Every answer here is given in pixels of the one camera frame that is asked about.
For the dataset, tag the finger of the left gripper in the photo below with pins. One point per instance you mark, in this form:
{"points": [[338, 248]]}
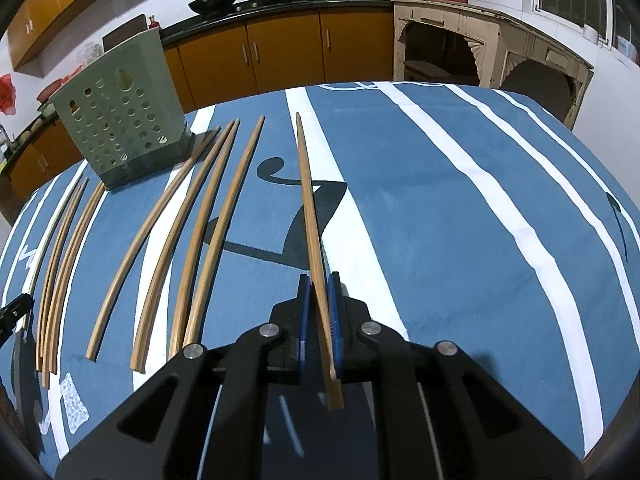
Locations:
{"points": [[12, 313]]}

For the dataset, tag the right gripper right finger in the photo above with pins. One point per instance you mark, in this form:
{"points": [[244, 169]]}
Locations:
{"points": [[437, 413]]}

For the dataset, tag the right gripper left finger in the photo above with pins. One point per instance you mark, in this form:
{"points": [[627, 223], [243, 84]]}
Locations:
{"points": [[202, 415]]}

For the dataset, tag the brown lower kitchen cabinets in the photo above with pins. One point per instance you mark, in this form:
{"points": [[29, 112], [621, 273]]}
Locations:
{"points": [[295, 49]]}

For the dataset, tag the blue white striped tablecloth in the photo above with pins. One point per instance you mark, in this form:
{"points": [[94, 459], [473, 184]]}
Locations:
{"points": [[453, 212]]}

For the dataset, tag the green perforated utensil holder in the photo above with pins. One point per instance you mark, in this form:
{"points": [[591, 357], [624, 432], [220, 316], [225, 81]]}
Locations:
{"points": [[123, 113]]}

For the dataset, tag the dark cutting board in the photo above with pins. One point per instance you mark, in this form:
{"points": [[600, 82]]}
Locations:
{"points": [[124, 32]]}

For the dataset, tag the black wok left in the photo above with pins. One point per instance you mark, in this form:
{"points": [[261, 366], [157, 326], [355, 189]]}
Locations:
{"points": [[206, 7]]}

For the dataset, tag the beige carved side table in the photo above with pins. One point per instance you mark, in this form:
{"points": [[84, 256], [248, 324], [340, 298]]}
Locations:
{"points": [[498, 42]]}

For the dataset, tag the red plastic bag on wall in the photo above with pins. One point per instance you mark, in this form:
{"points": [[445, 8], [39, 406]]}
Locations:
{"points": [[7, 95]]}

